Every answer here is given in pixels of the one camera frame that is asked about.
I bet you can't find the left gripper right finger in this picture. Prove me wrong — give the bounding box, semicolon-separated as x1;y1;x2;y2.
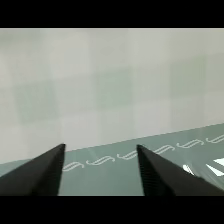
136;144;224;197

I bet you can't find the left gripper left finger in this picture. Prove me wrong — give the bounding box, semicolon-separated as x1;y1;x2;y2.
0;143;67;197

